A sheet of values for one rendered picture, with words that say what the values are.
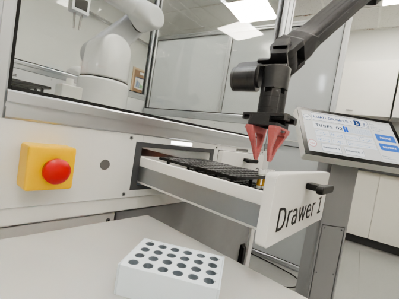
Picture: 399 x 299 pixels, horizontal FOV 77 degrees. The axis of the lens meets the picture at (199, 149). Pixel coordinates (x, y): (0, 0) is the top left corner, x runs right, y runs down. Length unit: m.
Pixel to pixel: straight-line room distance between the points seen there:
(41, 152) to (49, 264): 0.16
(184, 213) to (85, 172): 0.35
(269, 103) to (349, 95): 3.39
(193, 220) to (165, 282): 0.51
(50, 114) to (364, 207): 3.37
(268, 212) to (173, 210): 0.41
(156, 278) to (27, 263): 0.19
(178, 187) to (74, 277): 0.23
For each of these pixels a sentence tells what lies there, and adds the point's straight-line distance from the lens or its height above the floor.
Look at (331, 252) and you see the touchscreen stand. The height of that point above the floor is 0.48.
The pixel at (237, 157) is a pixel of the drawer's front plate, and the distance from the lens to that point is 0.88.
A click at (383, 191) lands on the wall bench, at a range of 3.53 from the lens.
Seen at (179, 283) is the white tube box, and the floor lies 0.79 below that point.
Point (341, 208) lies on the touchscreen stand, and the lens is 1.49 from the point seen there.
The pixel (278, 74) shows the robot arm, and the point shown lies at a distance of 0.57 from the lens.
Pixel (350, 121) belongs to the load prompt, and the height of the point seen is 1.16.
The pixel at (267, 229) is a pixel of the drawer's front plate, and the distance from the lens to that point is 0.39.
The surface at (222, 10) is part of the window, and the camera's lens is 0.86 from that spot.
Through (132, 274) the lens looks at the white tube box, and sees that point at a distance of 0.34.
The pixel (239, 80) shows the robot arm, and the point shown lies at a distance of 0.59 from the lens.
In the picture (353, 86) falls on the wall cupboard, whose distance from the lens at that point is 3.95.
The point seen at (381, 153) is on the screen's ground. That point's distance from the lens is 1.47.
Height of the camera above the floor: 0.96
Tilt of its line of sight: 3 degrees down
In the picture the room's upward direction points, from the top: 9 degrees clockwise
